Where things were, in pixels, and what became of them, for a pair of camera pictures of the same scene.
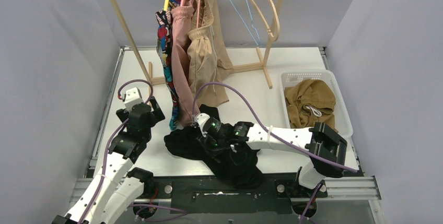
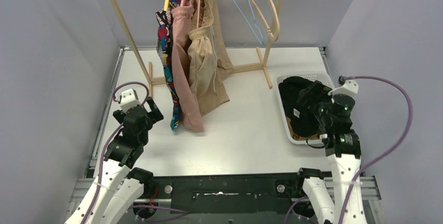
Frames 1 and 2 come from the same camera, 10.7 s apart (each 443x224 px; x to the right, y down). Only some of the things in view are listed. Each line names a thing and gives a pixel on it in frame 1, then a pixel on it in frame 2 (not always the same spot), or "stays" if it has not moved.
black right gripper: [210, 148] → [317, 90]
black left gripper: [139, 112] stays
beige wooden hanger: [272, 2] stays
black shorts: [241, 168] → [302, 119]
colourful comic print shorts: [163, 24] stays
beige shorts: [207, 61] stays
